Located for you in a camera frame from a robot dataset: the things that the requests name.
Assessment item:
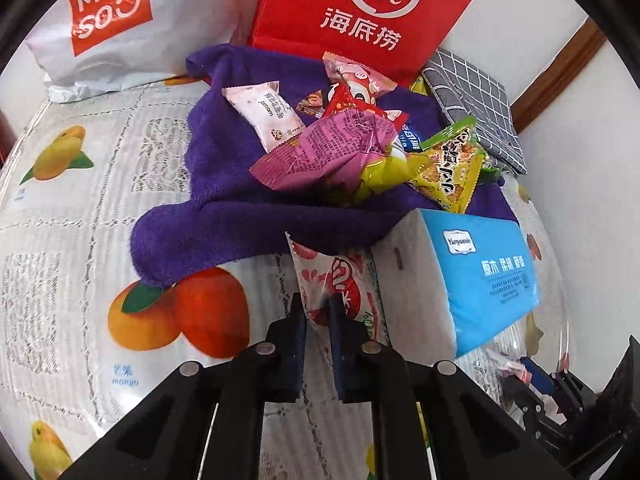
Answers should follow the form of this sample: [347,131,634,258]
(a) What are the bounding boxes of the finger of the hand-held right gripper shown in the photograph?
[500,376,545,431]
[520,357,596,411]

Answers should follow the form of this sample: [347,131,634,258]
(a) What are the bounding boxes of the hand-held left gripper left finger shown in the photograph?
[60,292,308,480]

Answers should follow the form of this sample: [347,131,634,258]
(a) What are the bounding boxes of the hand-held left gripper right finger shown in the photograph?
[327,297,576,480]

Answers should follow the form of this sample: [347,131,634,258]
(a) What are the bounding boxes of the small white red candy packet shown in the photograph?
[487,347,531,386]

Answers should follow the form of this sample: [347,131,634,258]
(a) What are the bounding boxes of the red white snack packet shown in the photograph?
[285,231,386,346]

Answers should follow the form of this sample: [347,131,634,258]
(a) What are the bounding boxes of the lime yellow snack packet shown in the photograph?
[350,152,432,205]

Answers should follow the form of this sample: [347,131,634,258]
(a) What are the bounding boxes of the magenta snack packet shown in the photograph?
[249,109,412,192]

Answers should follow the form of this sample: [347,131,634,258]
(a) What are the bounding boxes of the yellow green cracker packet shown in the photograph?
[407,116,488,215]

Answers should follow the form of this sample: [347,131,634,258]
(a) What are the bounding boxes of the small blue snack packet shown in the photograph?
[397,125,431,153]

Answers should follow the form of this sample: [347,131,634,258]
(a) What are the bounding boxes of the pale pink pastry packet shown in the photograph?
[221,80,307,153]

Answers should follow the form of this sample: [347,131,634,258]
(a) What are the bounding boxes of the pink cartoon snack packet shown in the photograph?
[321,51,398,101]

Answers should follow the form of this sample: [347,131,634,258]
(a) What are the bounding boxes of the blue tissue pack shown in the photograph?
[372,208,542,359]

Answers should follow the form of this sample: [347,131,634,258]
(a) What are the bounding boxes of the purple towel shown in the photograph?
[131,44,518,288]

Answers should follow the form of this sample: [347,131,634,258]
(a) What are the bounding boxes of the grey checked folded cloth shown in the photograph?
[420,49,528,177]

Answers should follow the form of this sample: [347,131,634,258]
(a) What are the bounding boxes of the white plastic shopping bag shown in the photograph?
[25,0,251,103]

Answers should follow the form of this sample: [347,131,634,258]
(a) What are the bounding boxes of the red paper bag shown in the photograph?
[247,0,492,88]

